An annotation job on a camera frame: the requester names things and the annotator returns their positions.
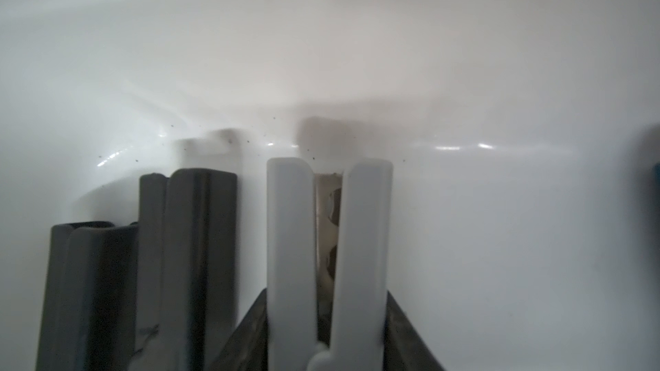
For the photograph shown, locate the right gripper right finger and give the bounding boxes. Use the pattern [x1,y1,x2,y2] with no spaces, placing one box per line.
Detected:
[383,293,445,371]

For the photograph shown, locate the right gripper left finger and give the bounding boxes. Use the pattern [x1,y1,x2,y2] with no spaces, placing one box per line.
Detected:
[208,289,268,371]

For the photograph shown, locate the black pruning pliers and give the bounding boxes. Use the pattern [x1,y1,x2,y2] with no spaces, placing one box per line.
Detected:
[128,168,238,370]
[35,221,138,370]

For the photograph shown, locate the grey-blue pruning pliers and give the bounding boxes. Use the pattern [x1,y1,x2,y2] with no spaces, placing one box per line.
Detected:
[266,157,394,370]

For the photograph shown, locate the teal pruning pliers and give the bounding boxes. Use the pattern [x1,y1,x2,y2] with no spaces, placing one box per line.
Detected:
[652,163,660,196]

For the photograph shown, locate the white rectangular storage box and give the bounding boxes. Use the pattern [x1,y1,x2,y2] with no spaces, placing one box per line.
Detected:
[1,0,659,370]

